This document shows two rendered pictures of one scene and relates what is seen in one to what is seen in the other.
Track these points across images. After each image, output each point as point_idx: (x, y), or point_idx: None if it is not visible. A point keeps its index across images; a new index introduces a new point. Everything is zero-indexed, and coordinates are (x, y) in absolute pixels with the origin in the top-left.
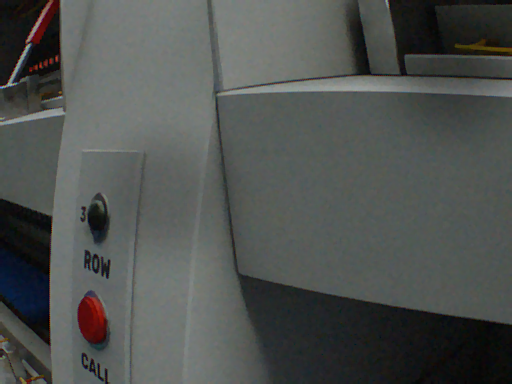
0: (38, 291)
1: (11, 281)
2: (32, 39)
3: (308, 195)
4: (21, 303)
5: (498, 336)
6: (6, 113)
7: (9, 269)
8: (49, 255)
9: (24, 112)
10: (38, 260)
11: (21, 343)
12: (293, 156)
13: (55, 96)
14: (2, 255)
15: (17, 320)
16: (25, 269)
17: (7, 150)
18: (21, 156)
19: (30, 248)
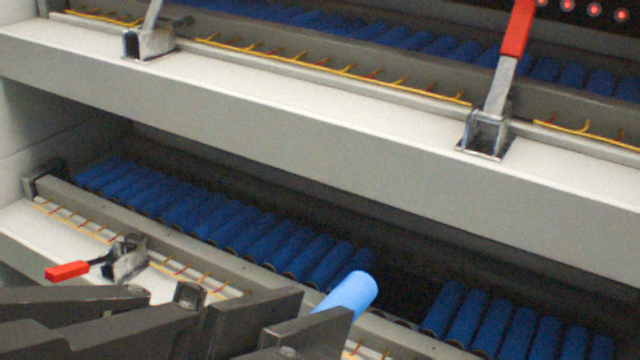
0: (319, 253)
1: (265, 242)
2: (520, 55)
3: None
4: (323, 279)
5: None
6: (500, 146)
7: (233, 219)
8: (273, 191)
9: (511, 143)
10: (247, 194)
11: (421, 353)
12: None
13: (465, 95)
14: (183, 190)
15: (372, 316)
16: (253, 214)
17: (583, 221)
18: (632, 242)
19: (227, 179)
